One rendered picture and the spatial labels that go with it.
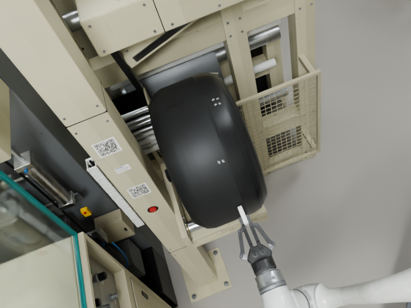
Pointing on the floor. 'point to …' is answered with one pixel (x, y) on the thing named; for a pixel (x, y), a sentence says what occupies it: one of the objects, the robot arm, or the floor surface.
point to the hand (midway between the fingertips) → (243, 216)
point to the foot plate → (224, 283)
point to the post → (92, 118)
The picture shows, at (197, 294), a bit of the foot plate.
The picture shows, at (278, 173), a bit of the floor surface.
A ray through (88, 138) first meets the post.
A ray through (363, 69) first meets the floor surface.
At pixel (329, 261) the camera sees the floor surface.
